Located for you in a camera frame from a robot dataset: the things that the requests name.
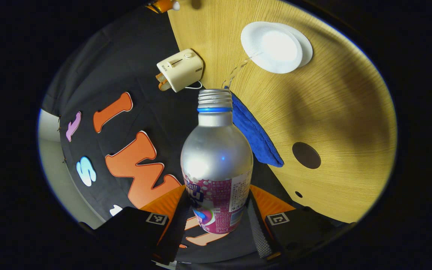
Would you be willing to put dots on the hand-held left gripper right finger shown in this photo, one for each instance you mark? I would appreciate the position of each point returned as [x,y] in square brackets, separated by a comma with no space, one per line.
[261,236]

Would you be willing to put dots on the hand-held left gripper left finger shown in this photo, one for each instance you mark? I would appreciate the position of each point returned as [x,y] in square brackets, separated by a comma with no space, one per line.
[169,232]

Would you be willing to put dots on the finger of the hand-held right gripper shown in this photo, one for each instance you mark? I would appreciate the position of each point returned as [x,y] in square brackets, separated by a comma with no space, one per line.
[161,5]

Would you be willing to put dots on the silver water bottle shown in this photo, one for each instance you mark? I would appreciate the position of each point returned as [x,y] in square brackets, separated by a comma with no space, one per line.
[216,157]

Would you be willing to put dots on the dark round coaster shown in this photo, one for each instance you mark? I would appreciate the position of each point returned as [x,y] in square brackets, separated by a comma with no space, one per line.
[306,155]

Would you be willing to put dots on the white teacup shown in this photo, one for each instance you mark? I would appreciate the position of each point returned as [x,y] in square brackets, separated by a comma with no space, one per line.
[276,47]

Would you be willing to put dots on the white toaster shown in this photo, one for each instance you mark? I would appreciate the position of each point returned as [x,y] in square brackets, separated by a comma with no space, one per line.
[182,69]

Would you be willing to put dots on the toasted bread slice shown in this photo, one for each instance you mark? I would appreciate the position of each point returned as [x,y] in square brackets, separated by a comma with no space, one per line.
[159,77]
[165,85]

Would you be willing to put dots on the blue towel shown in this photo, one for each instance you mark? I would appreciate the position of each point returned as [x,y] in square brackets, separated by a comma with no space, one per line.
[255,135]

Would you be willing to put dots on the white saucer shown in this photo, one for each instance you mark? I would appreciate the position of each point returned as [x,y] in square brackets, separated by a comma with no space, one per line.
[306,47]

